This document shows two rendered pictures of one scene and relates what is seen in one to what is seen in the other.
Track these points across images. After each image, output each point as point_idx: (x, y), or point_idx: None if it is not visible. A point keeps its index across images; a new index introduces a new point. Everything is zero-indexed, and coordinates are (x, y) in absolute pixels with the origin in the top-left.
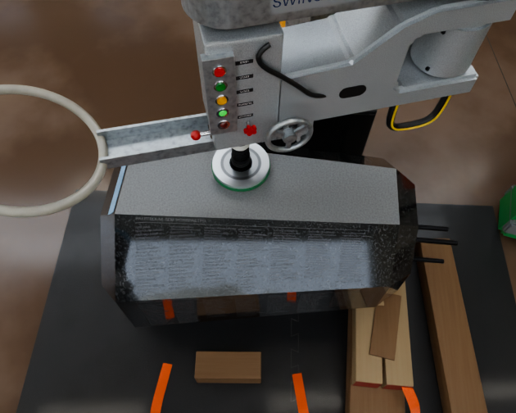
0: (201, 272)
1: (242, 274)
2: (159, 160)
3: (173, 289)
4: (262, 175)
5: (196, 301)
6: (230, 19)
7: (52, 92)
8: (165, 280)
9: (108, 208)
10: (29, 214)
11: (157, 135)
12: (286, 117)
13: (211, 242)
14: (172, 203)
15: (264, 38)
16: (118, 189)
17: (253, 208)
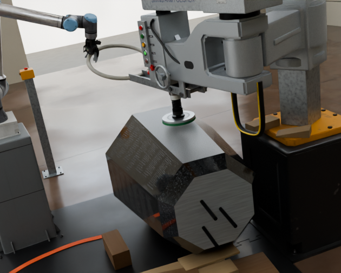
0: (126, 153)
1: (132, 161)
2: (168, 110)
3: (116, 156)
4: (175, 121)
5: (118, 169)
6: (143, 5)
7: None
8: (118, 151)
9: None
10: (91, 69)
11: None
12: (169, 71)
13: (137, 140)
14: (146, 119)
15: (152, 17)
16: None
17: (159, 132)
